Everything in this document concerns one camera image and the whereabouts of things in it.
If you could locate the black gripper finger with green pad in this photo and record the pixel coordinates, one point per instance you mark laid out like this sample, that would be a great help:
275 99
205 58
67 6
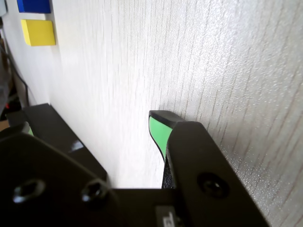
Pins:
47 189
201 160

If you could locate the yellow wooden cube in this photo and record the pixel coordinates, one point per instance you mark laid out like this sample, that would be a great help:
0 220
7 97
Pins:
38 32

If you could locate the blue wooden cube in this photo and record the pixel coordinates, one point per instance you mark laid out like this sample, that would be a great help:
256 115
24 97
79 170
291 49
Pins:
33 6

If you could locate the black cardboard box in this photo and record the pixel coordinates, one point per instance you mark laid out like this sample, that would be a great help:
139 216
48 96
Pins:
52 127

